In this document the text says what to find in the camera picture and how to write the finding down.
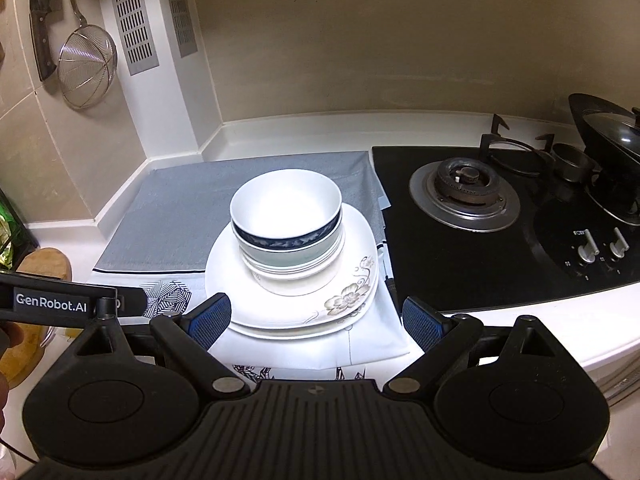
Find black wire spice rack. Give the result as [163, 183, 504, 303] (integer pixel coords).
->
[0, 187, 40, 268]

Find metal mesh strainer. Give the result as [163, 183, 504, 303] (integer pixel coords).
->
[57, 0, 118, 109]

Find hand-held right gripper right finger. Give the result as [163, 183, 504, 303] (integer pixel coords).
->
[381, 296, 561, 397]

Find small gas burner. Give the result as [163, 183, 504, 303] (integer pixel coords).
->
[552, 143, 598, 183]

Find black wok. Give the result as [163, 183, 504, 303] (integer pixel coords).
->
[568, 92, 640, 226]

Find black pot support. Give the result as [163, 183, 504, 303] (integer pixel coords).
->
[480, 114, 557, 162]

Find wide grey vent grille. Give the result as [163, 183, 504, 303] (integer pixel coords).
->
[106, 0, 160, 76]

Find silver stove knob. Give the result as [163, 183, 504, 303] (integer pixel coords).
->
[577, 230, 601, 264]
[610, 227, 630, 259]

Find wooden cutting board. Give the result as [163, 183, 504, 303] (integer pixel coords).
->
[0, 248, 72, 386]

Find narrow grey vent grille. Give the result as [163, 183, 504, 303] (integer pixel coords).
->
[162, 0, 199, 58]

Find black glass gas stove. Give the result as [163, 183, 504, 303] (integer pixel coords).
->
[372, 145, 640, 313]

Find white plate with small print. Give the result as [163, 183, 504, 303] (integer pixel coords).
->
[220, 280, 379, 340]

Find white plate with large flower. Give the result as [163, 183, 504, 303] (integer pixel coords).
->
[205, 202, 379, 328]

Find large gas burner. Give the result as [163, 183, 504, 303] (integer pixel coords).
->
[409, 157, 521, 233]

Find white bowl with blue rim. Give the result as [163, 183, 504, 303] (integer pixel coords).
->
[230, 170, 343, 263]

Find cleaver with dark handle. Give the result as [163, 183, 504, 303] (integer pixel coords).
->
[29, 0, 63, 82]

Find green food packet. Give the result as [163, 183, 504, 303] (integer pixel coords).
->
[0, 195, 17, 263]

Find grey mat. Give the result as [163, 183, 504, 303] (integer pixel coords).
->
[94, 151, 393, 275]

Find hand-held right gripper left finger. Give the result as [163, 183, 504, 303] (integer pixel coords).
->
[72, 292, 251, 397]

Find glass wok lid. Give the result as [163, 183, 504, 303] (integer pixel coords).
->
[582, 110, 640, 161]

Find white cloth with black print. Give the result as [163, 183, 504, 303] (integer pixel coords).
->
[90, 240, 412, 386]

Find teal striped bowl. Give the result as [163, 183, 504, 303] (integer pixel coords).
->
[240, 237, 344, 275]

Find thin black cable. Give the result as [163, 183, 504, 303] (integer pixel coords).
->
[0, 437, 40, 467]

